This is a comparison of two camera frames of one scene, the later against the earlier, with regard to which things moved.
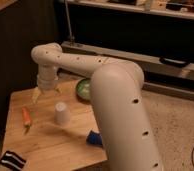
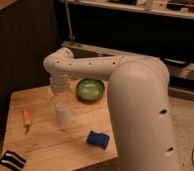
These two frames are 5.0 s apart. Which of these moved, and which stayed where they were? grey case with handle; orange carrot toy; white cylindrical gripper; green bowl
Moved: white cylindrical gripper
Stayed: grey case with handle; orange carrot toy; green bowl
